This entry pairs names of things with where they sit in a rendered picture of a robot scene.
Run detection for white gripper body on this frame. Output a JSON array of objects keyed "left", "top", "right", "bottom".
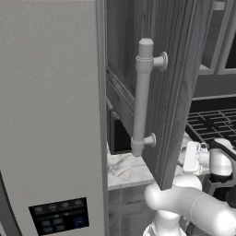
[{"left": 183, "top": 140, "right": 203, "bottom": 176}]

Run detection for dark grey cabinet door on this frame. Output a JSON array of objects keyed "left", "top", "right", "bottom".
[{"left": 105, "top": 0, "right": 217, "bottom": 191}]

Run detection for grey base cabinet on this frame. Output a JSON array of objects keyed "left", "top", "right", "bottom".
[{"left": 107, "top": 183, "right": 161, "bottom": 236}]

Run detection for black microwave oven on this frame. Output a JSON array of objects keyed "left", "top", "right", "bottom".
[{"left": 106, "top": 98, "right": 136, "bottom": 156}]

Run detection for grey fridge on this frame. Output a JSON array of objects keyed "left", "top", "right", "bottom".
[{"left": 0, "top": 0, "right": 110, "bottom": 236}]

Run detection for grey cabinet door handle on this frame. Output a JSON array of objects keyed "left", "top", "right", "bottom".
[{"left": 130, "top": 37, "right": 170, "bottom": 158}]

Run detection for grey glass-door wall cabinets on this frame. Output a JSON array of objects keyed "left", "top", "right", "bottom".
[{"left": 198, "top": 0, "right": 236, "bottom": 76}]

